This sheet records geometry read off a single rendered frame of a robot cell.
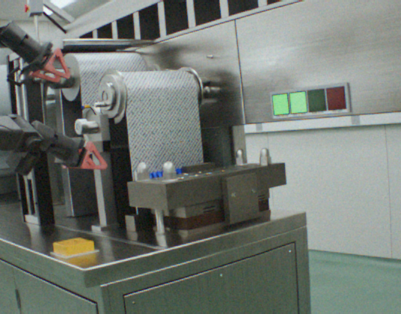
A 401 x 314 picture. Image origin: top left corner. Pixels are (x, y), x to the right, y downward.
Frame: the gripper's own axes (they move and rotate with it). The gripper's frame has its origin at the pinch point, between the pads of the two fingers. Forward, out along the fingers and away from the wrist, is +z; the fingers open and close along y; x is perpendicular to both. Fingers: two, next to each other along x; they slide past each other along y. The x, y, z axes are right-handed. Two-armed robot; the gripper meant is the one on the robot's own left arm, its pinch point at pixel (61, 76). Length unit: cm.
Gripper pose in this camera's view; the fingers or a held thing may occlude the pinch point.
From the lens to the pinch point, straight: 139.8
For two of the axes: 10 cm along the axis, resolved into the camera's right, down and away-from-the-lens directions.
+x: 4.1, -8.3, 3.8
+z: 6.5, 5.6, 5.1
